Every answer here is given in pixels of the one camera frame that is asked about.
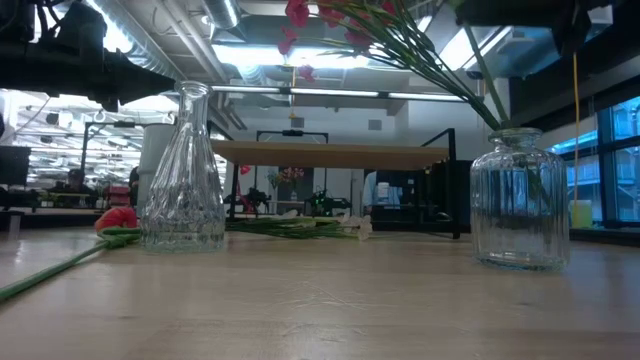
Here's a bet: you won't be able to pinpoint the round ribbed glass jar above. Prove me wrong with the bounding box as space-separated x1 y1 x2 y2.
469 127 571 273

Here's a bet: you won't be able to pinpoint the red flower bunch green stems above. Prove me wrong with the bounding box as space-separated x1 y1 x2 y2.
277 0 549 211

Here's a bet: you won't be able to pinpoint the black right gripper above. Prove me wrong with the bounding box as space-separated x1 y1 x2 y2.
455 0 614 59

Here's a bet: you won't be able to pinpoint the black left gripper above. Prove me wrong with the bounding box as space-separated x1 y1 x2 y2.
89 49 176 113

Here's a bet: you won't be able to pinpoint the single red flower long stem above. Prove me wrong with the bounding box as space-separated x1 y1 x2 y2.
0 205 143 303

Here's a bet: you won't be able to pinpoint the white round column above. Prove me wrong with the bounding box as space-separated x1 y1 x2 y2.
135 123 176 216

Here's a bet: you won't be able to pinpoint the tall conical glass vase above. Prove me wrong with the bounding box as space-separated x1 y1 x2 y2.
139 80 227 253

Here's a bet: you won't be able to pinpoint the black workstation frame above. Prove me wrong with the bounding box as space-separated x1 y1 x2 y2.
77 119 176 206

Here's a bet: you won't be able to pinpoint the person standing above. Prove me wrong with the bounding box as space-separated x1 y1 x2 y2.
128 166 141 206

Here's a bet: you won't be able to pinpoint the white flower bunch green stems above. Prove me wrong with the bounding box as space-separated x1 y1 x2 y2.
225 209 374 241

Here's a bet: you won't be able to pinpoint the yellow container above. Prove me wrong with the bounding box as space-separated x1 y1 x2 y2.
571 199 594 230

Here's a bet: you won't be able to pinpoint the background flower bouquet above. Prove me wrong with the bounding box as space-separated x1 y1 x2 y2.
277 167 306 202

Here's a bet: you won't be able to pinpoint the person at desk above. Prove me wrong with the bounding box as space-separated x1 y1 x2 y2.
362 171 380 216

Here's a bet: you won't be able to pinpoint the silver ceiling air duct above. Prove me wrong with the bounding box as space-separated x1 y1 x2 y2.
202 0 241 30

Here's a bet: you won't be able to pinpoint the wooden shelf board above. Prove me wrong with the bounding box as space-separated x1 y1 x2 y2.
212 139 450 171

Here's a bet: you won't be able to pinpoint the black cabinet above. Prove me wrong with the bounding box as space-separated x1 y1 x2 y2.
372 159 474 234

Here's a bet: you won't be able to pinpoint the black overhead gantry frame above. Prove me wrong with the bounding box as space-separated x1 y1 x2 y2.
256 129 330 145

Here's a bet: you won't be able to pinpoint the black metal shelf frame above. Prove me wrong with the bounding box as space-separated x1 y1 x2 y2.
228 128 462 240

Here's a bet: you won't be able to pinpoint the long ceiling light strip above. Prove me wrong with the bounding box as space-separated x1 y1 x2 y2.
164 83 485 104

